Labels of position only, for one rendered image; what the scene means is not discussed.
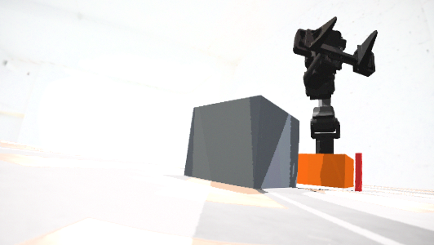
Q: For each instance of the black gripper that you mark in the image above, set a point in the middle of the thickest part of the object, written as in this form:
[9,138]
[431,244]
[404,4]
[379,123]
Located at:
[330,59]

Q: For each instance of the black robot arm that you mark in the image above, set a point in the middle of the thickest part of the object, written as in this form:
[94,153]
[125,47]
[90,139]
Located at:
[323,118]

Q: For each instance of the red peg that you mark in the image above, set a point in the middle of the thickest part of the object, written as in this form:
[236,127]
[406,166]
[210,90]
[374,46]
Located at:
[358,172]

